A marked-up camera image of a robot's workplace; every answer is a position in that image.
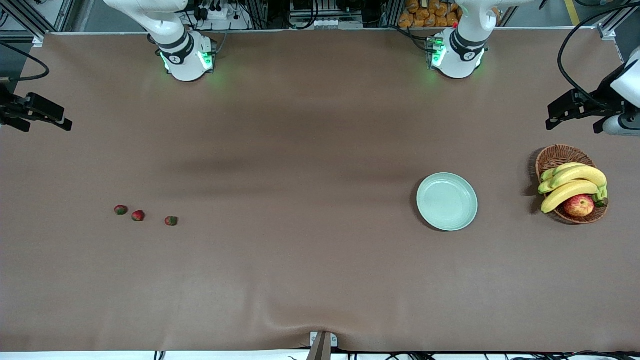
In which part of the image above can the pale green round plate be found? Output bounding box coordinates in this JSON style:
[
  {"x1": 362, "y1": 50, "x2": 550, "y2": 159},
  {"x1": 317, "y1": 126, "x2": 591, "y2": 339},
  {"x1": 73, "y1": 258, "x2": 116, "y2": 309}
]
[{"x1": 416, "y1": 172, "x2": 479, "y2": 232}]

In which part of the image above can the large yellow banana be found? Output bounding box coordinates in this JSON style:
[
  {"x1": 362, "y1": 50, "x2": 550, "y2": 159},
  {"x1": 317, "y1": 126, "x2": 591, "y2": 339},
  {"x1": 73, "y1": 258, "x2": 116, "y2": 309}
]
[
  {"x1": 538, "y1": 165, "x2": 609, "y2": 203},
  {"x1": 541, "y1": 180, "x2": 600, "y2": 214}
]

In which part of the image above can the small yellow-green banana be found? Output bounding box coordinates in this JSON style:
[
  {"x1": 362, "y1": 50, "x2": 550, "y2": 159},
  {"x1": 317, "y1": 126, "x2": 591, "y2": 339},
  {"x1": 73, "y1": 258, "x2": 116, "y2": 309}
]
[{"x1": 541, "y1": 162, "x2": 587, "y2": 182}]

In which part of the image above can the red yellow apple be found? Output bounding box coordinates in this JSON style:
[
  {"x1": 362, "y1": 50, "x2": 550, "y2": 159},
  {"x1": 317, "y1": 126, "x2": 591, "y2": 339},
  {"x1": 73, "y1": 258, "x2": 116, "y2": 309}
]
[{"x1": 563, "y1": 194, "x2": 596, "y2": 218}]

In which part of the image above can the brown wicker basket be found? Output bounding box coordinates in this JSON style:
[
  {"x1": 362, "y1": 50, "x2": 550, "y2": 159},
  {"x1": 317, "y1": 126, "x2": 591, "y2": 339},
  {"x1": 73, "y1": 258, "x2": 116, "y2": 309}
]
[{"x1": 535, "y1": 144, "x2": 609, "y2": 225}]

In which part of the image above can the bag of orange buns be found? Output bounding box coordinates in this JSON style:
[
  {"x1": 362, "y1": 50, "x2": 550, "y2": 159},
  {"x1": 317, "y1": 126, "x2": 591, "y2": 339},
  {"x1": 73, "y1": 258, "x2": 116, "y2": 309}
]
[{"x1": 398, "y1": 0, "x2": 463, "y2": 29}]

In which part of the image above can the white power strip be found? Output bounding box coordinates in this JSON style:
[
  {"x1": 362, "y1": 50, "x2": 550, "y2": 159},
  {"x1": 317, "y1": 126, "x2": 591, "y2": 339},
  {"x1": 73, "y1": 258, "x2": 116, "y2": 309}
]
[{"x1": 197, "y1": 0, "x2": 252, "y2": 31}]

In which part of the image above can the brown table cover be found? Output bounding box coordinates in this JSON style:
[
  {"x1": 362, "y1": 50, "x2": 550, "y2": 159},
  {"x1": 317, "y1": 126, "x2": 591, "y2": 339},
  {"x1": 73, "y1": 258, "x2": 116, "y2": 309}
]
[{"x1": 0, "y1": 27, "x2": 640, "y2": 354}]

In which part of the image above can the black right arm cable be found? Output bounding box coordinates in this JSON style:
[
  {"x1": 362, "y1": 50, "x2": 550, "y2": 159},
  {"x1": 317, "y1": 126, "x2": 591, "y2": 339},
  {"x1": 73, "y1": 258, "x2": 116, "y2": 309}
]
[{"x1": 0, "y1": 42, "x2": 51, "y2": 83}]

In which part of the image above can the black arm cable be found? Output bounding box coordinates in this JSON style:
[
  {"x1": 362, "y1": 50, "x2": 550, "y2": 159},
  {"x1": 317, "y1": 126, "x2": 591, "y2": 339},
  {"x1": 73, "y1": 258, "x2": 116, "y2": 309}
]
[
  {"x1": 0, "y1": 42, "x2": 51, "y2": 83},
  {"x1": 557, "y1": 1, "x2": 640, "y2": 110}
]

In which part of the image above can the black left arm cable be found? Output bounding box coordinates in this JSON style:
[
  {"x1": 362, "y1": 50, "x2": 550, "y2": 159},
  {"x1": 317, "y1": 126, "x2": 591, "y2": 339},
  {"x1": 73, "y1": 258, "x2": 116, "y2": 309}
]
[{"x1": 557, "y1": 1, "x2": 640, "y2": 110}]

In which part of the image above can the aluminium frame profile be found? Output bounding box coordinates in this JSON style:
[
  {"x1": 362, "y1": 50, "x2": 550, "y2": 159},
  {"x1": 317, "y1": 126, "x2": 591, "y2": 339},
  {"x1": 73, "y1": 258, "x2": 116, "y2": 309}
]
[
  {"x1": 0, "y1": 0, "x2": 76, "y2": 48},
  {"x1": 597, "y1": 0, "x2": 640, "y2": 41}
]

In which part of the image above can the grey metal mount bracket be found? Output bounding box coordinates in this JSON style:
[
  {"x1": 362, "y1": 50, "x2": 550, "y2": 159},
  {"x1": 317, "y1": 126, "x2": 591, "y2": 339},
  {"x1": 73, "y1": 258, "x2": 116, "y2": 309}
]
[{"x1": 306, "y1": 331, "x2": 339, "y2": 360}]

